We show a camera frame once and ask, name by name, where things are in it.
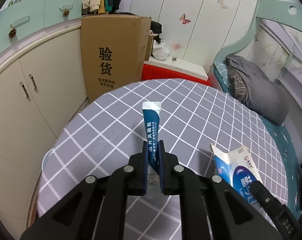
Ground blue white toothpaste box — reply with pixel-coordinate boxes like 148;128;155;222
210;144;262;211

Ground blue toothpaste tube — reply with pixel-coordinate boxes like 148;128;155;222
142;101;162;199

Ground teal bed sheet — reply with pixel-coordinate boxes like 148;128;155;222
212;66;302;218

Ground light blue plastic bin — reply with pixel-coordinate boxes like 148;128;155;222
41;148;54;173

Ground grey checked tablecloth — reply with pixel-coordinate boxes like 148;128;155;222
36;77;289;240

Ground grey folded duvet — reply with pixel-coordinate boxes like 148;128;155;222
226;55;289;126

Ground red box with white lid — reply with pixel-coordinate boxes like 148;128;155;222
141;63;212;87

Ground tall cardboard box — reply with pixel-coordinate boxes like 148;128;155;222
80;14;151;102

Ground white plastic bag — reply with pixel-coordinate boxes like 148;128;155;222
152;40;170;61

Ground white wardrobe doors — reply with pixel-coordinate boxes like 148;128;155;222
130;0;257;69

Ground pink butterfly sticker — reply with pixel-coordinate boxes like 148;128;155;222
180;13;191;25

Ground pine cone ornament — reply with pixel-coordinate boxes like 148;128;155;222
8;28;17;39
63;9;70;17

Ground teal drawer stair unit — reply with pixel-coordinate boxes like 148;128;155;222
0;0;82;54

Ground teal bunk bed frame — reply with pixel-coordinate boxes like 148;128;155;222
209;0;302;83

